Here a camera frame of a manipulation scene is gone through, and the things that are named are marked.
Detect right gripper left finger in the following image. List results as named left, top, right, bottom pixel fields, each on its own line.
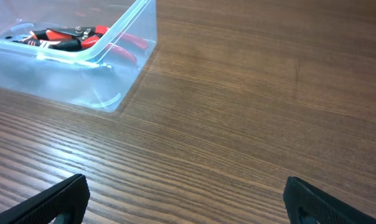
left=0, top=174, right=90, bottom=224

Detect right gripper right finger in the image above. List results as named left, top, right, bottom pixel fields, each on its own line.
left=283, top=176, right=376, bottom=224

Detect clear plastic container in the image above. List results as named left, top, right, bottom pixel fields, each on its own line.
left=0, top=0, right=157, bottom=112

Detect orange black needle-nose pliers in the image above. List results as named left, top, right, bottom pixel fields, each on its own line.
left=0, top=29, right=83, bottom=52

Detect red handled cutters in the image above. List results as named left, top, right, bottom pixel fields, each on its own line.
left=44, top=26, right=149, bottom=63

